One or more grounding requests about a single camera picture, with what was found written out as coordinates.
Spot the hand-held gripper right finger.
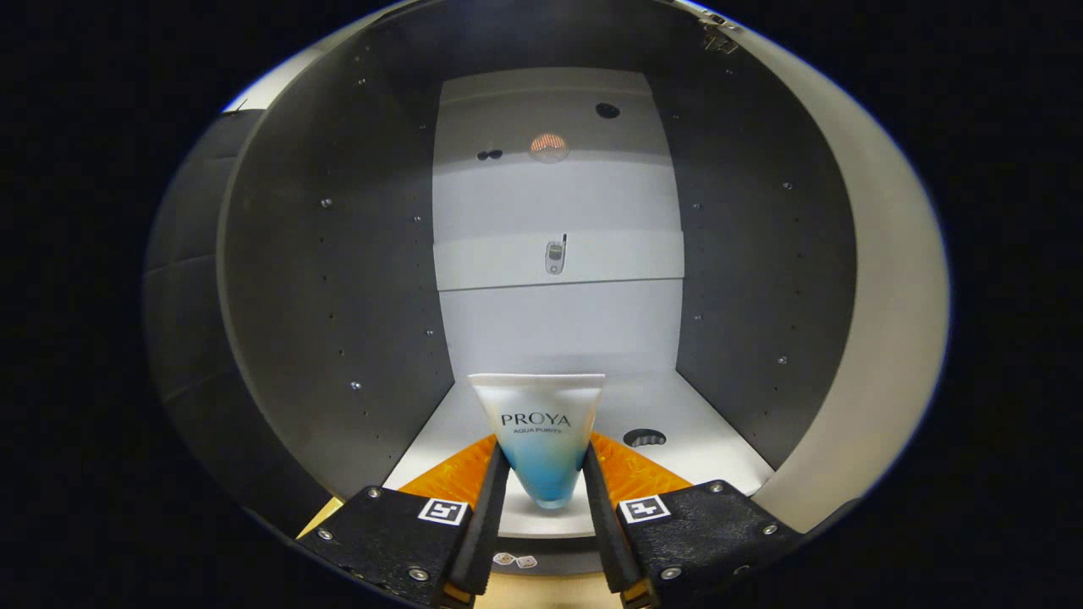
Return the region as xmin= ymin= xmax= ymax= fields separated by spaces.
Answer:
xmin=581 ymin=432 xmax=805 ymax=609

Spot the dark grey cabinet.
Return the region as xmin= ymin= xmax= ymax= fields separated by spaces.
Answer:
xmin=216 ymin=0 xmax=860 ymax=576

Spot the white blue cosmetic tube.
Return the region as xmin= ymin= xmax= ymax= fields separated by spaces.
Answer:
xmin=468 ymin=373 xmax=606 ymax=510

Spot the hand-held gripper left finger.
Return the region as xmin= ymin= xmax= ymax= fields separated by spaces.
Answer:
xmin=296 ymin=434 xmax=513 ymax=609

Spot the black backdrop cloth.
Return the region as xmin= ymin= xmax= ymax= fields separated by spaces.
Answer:
xmin=142 ymin=108 xmax=255 ymax=542

